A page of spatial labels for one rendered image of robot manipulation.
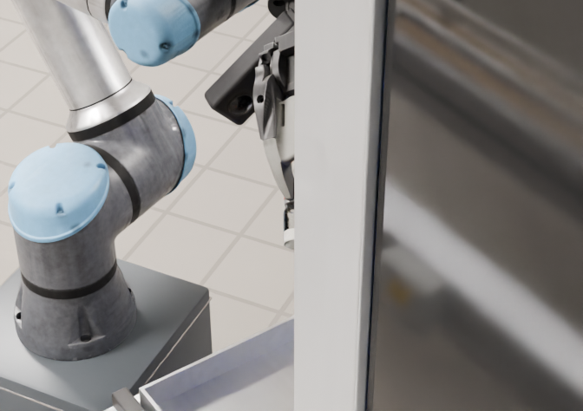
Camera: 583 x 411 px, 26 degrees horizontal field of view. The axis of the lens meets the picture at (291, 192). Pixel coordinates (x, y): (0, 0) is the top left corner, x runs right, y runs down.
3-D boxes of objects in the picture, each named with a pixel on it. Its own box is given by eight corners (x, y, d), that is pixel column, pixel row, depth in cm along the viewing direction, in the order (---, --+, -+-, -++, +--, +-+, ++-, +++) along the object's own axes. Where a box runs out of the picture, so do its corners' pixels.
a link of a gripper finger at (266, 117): (265, 128, 109) (269, 45, 113) (251, 133, 109) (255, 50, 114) (297, 152, 112) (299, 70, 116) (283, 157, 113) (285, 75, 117)
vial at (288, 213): (293, 252, 110) (292, 207, 112) (314, 246, 109) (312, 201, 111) (278, 244, 109) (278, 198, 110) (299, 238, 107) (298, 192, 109)
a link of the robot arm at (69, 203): (-4, 268, 152) (-21, 178, 143) (70, 210, 161) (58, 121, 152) (73, 305, 146) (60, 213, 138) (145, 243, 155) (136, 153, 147)
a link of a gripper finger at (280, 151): (315, 171, 105) (317, 78, 109) (258, 189, 108) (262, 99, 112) (336, 185, 107) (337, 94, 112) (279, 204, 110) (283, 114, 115)
